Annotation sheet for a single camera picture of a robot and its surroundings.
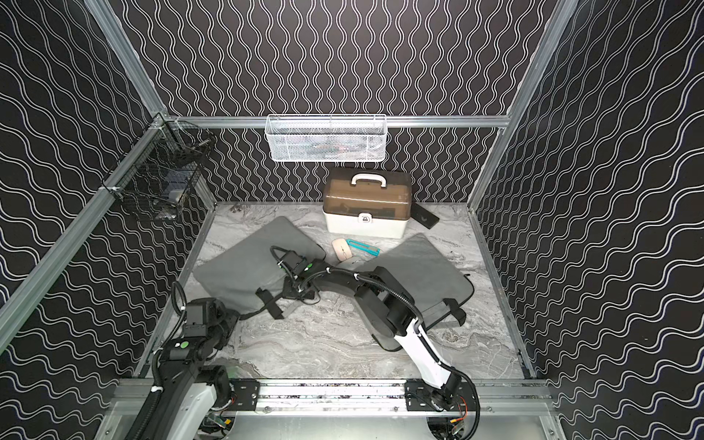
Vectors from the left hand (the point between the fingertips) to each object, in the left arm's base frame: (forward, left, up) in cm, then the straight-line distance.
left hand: (233, 311), depth 83 cm
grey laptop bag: (+23, -3, -6) cm, 24 cm away
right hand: (+10, -14, -7) cm, 18 cm away
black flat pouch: (+47, -62, -3) cm, 78 cm away
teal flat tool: (+28, -43, -6) cm, 52 cm away
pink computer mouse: (+29, -30, -4) cm, 42 cm away
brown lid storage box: (+35, -39, +14) cm, 54 cm away
